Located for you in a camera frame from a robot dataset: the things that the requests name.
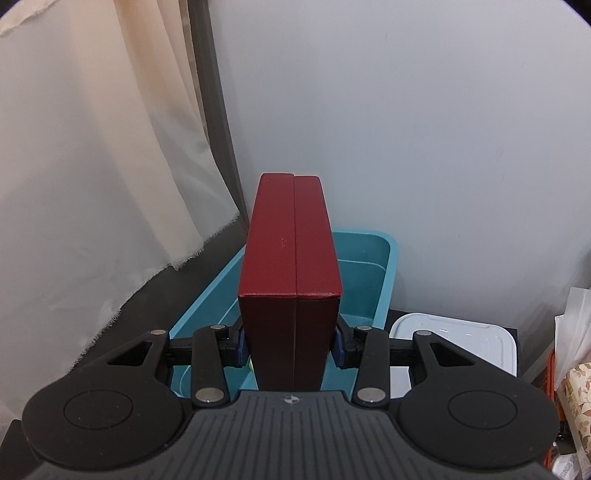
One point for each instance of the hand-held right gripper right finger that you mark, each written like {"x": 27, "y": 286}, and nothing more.
{"x": 338, "y": 350}

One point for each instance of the blue plastic storage bin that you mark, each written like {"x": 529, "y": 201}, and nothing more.
{"x": 364, "y": 277}

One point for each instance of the white bin lid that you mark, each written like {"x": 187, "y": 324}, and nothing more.
{"x": 461, "y": 337}

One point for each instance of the cream curtain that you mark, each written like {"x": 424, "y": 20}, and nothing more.
{"x": 92, "y": 138}

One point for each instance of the red plastic basket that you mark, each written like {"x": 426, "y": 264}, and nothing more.
{"x": 551, "y": 369}

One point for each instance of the floral patterned roll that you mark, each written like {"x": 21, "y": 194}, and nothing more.
{"x": 579, "y": 397}

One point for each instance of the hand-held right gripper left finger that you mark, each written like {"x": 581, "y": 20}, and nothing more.
{"x": 207, "y": 360}

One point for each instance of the red box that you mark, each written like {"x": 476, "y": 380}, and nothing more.
{"x": 286, "y": 254}

